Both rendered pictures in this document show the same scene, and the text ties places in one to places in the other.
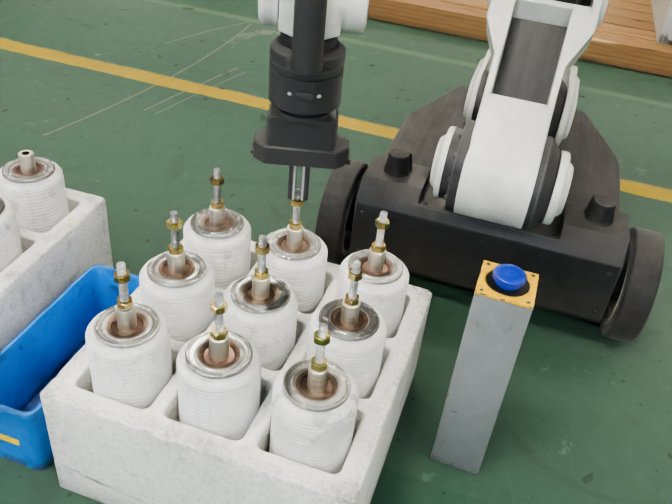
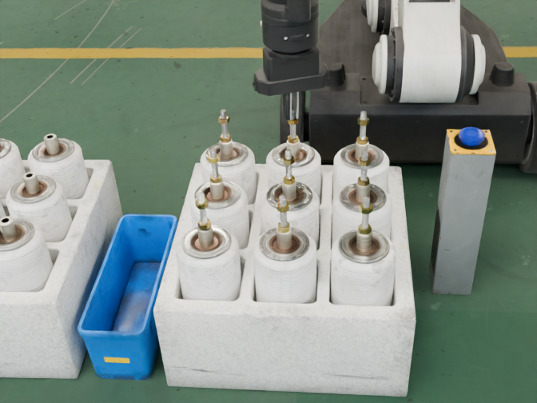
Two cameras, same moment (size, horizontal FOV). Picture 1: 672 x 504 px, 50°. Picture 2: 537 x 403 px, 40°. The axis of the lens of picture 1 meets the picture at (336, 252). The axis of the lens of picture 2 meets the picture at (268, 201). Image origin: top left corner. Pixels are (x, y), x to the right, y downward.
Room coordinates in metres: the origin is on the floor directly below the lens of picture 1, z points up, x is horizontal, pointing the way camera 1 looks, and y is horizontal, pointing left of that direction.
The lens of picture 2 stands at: (-0.23, 0.25, 0.97)
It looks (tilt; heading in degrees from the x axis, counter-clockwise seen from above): 38 degrees down; 352
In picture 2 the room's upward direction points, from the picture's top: 3 degrees counter-clockwise
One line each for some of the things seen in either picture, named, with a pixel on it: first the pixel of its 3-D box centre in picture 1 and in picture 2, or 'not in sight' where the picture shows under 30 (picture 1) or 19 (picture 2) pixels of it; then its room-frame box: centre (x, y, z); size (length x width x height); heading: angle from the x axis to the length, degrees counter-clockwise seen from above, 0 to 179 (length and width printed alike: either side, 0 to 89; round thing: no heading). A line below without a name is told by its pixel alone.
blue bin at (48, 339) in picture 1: (71, 361); (136, 293); (0.73, 0.36, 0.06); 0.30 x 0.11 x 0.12; 165
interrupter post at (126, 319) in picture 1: (126, 317); (205, 235); (0.61, 0.23, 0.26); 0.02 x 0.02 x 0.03
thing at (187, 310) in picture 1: (179, 321); (221, 237); (0.73, 0.20, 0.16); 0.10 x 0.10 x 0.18
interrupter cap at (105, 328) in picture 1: (127, 325); (206, 241); (0.61, 0.23, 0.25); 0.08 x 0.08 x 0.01
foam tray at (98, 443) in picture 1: (257, 382); (291, 269); (0.70, 0.09, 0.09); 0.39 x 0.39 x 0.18; 75
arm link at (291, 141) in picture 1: (303, 112); (290, 49); (0.81, 0.06, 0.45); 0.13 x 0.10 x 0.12; 93
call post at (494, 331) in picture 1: (480, 374); (459, 217); (0.70, -0.21, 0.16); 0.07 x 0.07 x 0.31; 75
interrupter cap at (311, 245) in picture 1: (294, 244); (293, 155); (0.81, 0.06, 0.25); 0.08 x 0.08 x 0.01
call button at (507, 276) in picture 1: (508, 279); (471, 137); (0.70, -0.21, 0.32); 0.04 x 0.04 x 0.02
